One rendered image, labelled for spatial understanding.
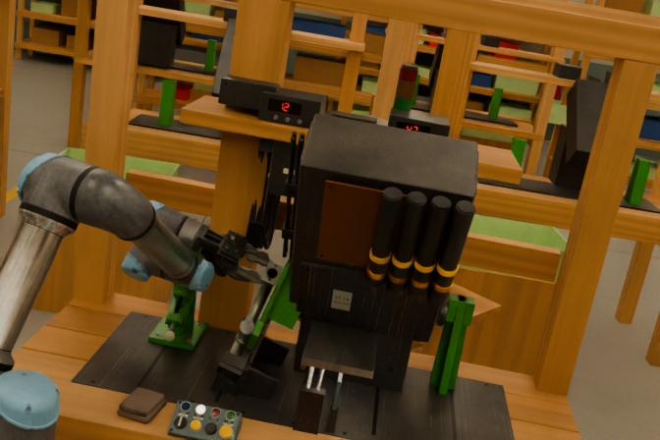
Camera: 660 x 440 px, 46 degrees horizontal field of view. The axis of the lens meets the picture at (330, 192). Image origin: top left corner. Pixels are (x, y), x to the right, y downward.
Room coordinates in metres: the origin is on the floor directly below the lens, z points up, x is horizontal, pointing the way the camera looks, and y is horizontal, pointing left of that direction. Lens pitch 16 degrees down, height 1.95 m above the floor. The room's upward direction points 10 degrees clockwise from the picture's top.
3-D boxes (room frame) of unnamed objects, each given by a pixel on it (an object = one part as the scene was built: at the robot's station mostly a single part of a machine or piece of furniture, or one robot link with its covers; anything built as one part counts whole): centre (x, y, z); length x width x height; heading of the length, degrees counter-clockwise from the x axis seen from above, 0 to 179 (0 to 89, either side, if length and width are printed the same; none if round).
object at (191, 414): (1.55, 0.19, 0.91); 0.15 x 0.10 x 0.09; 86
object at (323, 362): (1.73, -0.09, 1.11); 0.39 x 0.16 x 0.03; 176
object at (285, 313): (1.78, 0.06, 1.17); 0.13 x 0.12 x 0.20; 86
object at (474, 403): (1.84, -0.02, 0.89); 1.10 x 0.42 x 0.02; 86
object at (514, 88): (11.26, -1.25, 1.12); 3.01 x 0.54 x 2.23; 90
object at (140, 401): (1.59, 0.35, 0.91); 0.10 x 0.08 x 0.03; 167
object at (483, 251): (2.20, -0.04, 1.23); 1.30 x 0.05 x 0.09; 86
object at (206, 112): (2.10, -0.03, 1.52); 0.90 x 0.25 x 0.04; 86
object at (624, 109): (2.14, -0.04, 1.36); 1.49 x 0.09 x 0.97; 86
